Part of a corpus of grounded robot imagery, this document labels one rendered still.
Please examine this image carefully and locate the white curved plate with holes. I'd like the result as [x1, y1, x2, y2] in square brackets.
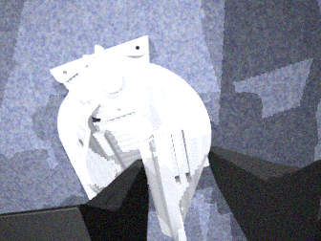
[51, 35, 149, 121]

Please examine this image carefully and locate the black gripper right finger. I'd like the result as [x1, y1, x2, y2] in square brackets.
[207, 146, 321, 241]

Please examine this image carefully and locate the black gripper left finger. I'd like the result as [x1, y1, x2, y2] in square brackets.
[0, 159, 149, 241]

